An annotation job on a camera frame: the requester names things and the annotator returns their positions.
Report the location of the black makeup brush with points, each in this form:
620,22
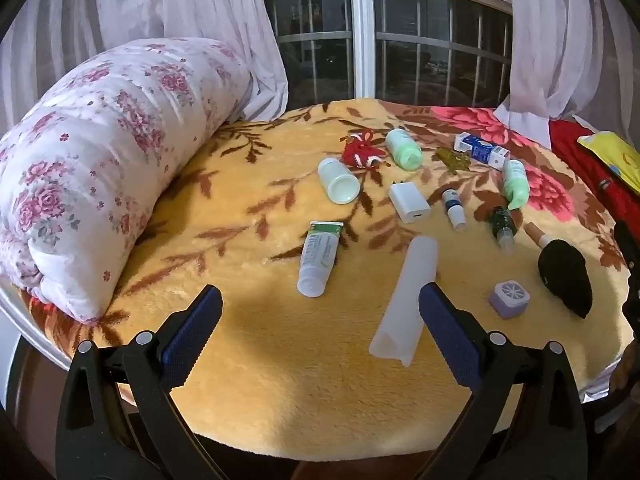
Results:
562,270

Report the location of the blue white carton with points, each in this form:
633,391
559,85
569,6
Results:
480,150

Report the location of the large green bottle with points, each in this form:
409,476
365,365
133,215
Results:
404,152

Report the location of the red cloth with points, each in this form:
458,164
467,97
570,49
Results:
580,170

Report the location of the white framed barred window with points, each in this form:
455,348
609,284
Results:
362,35

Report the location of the yellow plastic bag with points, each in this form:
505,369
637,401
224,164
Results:
615,155

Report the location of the light green squeeze tube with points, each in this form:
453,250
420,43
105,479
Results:
515,185

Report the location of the translucent white silicone sleeve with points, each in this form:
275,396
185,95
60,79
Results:
410,290

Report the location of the white green toothpaste tube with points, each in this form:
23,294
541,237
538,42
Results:
317,260

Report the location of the purple square air freshener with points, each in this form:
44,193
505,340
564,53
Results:
507,300

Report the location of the red knitted ornament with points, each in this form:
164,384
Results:
361,152

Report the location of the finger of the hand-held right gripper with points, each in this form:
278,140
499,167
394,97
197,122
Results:
628,247

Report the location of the olive green plastic leaf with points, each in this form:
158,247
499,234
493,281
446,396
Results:
452,160

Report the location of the dark green spray bottle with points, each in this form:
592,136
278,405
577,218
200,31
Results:
501,220

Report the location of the rolled floral quilt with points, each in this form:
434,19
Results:
100,160

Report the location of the white charger adapter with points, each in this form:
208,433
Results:
407,202

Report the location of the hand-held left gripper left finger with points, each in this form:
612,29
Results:
192,340

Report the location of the small white blue-label bottle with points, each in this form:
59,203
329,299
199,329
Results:
454,210

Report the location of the yellow floral blanket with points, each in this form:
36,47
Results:
280,360

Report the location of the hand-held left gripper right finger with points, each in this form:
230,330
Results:
450,335

